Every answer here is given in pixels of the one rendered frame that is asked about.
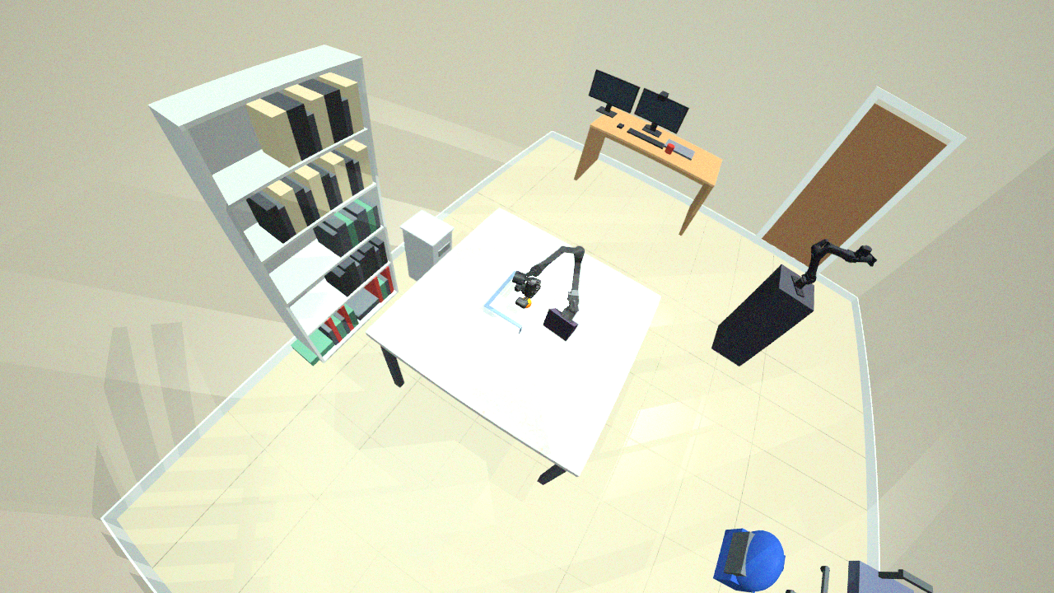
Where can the clear low corner walls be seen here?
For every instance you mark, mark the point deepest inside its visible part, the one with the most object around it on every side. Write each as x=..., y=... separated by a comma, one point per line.
x=497, y=317

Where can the light blue clear l-shaped wall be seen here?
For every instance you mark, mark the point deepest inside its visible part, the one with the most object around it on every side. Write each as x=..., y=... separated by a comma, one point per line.
x=498, y=312

